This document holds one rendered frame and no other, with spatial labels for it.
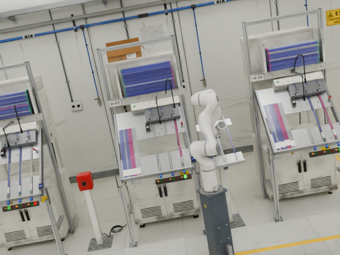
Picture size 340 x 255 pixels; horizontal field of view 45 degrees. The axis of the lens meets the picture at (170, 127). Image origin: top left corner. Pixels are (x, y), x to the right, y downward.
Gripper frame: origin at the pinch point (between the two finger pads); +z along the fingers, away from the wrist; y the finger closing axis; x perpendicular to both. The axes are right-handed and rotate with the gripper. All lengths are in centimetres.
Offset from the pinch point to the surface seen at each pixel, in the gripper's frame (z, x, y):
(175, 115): 6.8, -32.7, 33.5
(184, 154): 8.2, 7.5, 33.8
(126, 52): 9, -114, 68
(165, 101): 7, -49, 40
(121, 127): 17, -36, 88
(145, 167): 10, 12, 72
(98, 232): 59, 55, 132
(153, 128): 14, -26, 57
